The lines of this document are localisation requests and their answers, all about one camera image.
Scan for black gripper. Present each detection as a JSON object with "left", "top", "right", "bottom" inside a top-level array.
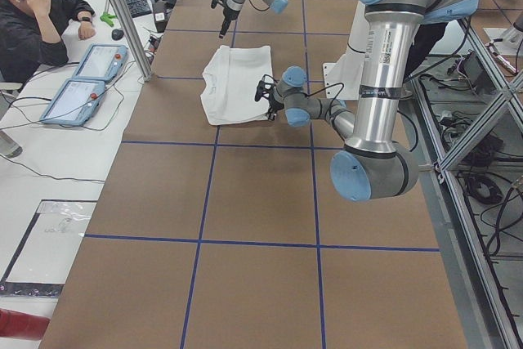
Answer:
[
  {"left": 219, "top": 4, "right": 239, "bottom": 38},
  {"left": 266, "top": 93, "right": 284, "bottom": 121}
]

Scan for white printed t-shirt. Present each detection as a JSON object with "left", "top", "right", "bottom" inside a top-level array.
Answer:
[{"left": 200, "top": 45, "right": 272, "bottom": 126}]

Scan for black keyboard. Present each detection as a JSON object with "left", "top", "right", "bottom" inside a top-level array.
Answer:
[{"left": 125, "top": 0, "right": 152, "bottom": 18}]

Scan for black computer mouse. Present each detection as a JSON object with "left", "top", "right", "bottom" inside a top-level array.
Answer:
[{"left": 111, "top": 29, "right": 124, "bottom": 41}]

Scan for green toy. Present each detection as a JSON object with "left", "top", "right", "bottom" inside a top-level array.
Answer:
[{"left": 100, "top": 11, "right": 117, "bottom": 28}]

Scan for upper blue teach pendant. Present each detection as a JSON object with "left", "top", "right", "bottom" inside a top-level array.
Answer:
[{"left": 73, "top": 44, "right": 128, "bottom": 83}]

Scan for blue teach pendant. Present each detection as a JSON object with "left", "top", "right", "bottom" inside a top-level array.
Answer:
[
  {"left": 39, "top": 78, "right": 105, "bottom": 127},
  {"left": 73, "top": 44, "right": 128, "bottom": 83}
]

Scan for lower blue teach pendant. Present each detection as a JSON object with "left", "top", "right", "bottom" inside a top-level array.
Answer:
[{"left": 39, "top": 78, "right": 105, "bottom": 127}]

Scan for seated person in black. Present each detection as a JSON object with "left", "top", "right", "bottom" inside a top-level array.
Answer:
[{"left": 1, "top": 0, "right": 96, "bottom": 83}]

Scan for clear plastic sheet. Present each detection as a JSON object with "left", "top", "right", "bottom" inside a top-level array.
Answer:
[{"left": 1, "top": 199, "right": 96, "bottom": 298}]

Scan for red fire extinguisher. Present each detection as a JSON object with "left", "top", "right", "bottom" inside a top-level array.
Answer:
[{"left": 0, "top": 308, "right": 51, "bottom": 341}]

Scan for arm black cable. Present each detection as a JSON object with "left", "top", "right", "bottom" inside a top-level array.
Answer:
[{"left": 302, "top": 82, "right": 348, "bottom": 119}]

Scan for white camera pole with base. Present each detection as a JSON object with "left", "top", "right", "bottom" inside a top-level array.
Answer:
[{"left": 323, "top": 2, "right": 369, "bottom": 101}]

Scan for aluminium frame post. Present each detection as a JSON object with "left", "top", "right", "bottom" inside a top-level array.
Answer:
[{"left": 110, "top": 0, "right": 152, "bottom": 82}]

